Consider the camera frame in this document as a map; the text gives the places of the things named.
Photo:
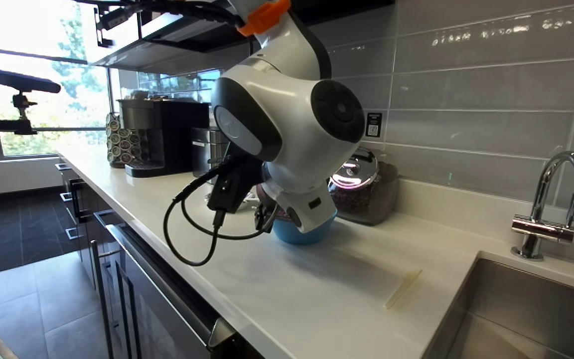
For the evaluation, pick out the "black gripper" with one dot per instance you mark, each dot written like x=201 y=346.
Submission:
x=267 y=216

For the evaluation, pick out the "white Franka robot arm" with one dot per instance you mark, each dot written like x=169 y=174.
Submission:
x=287 y=101

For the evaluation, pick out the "blue bowl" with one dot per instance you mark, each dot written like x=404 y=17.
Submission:
x=303 y=234

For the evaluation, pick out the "steel canister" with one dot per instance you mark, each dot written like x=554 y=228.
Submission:
x=199 y=150

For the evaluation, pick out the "black coffee machine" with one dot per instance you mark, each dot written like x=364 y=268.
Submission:
x=159 y=132

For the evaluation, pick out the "steel dishwasher front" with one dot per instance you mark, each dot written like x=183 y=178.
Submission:
x=153 y=300

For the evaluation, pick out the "patterned canister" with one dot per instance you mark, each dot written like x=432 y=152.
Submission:
x=119 y=142

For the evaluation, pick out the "steel sink basin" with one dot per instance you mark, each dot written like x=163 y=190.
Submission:
x=518 y=312

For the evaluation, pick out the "small chrome faucet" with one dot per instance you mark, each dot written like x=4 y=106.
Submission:
x=552 y=200

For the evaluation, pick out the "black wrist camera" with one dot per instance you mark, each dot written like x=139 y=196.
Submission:
x=233 y=182

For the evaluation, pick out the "black wall outlet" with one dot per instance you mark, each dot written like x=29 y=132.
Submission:
x=372 y=124

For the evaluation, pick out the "dark wall shelf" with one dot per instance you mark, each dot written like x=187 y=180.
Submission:
x=167 y=37

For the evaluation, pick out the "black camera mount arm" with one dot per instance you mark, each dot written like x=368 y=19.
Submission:
x=14 y=81

